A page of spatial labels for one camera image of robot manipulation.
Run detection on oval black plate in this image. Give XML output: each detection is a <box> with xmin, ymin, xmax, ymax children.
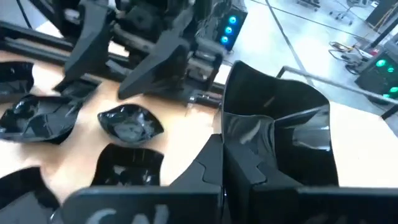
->
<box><xmin>97</xmin><ymin>103</ymin><xmax>165</xmax><ymax>146</ymax></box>

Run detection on office chair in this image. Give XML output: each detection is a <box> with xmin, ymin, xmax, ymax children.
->
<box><xmin>328</xmin><ymin>0</ymin><xmax>369</xmax><ymax>26</ymax></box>

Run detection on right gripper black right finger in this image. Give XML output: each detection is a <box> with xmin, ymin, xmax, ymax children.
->
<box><xmin>223</xmin><ymin>141</ymin><xmax>304</xmax><ymax>224</ymax></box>

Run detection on tangled cables on floor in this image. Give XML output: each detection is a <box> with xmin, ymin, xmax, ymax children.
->
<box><xmin>328</xmin><ymin>40</ymin><xmax>374</xmax><ymax>68</ymax></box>

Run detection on black box with green lights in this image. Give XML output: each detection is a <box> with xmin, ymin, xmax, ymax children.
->
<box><xmin>354</xmin><ymin>51</ymin><xmax>398</xmax><ymax>101</ymax></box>

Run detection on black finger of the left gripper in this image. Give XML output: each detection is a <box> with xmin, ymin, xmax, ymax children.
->
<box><xmin>118</xmin><ymin>29</ymin><xmax>191</xmax><ymax>100</ymax></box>
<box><xmin>63</xmin><ymin>0</ymin><xmax>114</xmax><ymax>83</ymax></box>

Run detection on wavy square black plate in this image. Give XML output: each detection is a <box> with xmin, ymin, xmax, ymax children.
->
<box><xmin>221</xmin><ymin>60</ymin><xmax>340</xmax><ymax>187</ymax></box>
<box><xmin>0</xmin><ymin>61</ymin><xmax>35</xmax><ymax>103</ymax></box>
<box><xmin>0</xmin><ymin>167</ymin><xmax>60</xmax><ymax>224</ymax></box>
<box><xmin>90</xmin><ymin>142</ymin><xmax>165</xmax><ymax>187</ymax></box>
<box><xmin>0</xmin><ymin>93</ymin><xmax>84</xmax><ymax>144</ymax></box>

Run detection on black aluminium frame rail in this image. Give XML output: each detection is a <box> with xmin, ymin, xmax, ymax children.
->
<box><xmin>0</xmin><ymin>36</ymin><xmax>131</xmax><ymax>68</ymax></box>
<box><xmin>0</xmin><ymin>20</ymin><xmax>75</xmax><ymax>44</ymax></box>

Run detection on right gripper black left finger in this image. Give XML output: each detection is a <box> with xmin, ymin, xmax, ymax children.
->
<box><xmin>169</xmin><ymin>133</ymin><xmax>223</xmax><ymax>188</ymax></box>

